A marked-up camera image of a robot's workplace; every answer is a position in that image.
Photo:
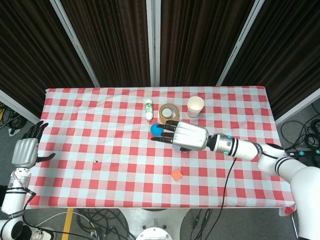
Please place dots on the white bottle green label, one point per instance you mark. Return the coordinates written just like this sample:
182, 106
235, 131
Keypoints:
149, 110

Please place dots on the red white checkered tablecloth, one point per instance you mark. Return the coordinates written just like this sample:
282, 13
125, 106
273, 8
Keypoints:
112, 150

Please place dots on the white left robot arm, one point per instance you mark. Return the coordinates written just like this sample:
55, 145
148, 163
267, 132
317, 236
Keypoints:
13, 200

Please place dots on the white sneaker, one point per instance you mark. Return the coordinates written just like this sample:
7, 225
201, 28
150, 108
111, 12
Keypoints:
41, 233

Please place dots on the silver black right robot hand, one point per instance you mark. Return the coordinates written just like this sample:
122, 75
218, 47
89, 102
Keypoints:
191, 137

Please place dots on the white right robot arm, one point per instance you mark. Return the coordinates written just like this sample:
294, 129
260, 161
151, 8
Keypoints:
247, 150

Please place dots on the dark brown curtain panel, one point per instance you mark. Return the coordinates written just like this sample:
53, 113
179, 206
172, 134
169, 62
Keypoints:
112, 37
195, 37
30, 50
287, 50

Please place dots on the amber packing tape roll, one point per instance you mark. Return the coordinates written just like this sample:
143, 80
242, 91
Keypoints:
162, 118

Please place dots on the blue ball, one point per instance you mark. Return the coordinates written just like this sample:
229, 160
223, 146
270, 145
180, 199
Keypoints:
155, 130

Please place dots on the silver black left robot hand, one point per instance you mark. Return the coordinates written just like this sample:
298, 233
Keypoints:
25, 152

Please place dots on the white round cap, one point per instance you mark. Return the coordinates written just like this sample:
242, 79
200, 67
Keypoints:
167, 113

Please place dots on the black power strip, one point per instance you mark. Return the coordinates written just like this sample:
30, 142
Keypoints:
303, 153

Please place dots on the white paper cup stack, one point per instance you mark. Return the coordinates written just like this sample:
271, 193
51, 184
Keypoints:
193, 112

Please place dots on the small orange cube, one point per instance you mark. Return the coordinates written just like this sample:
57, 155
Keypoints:
176, 175

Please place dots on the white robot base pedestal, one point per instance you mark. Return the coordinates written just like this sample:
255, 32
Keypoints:
155, 217

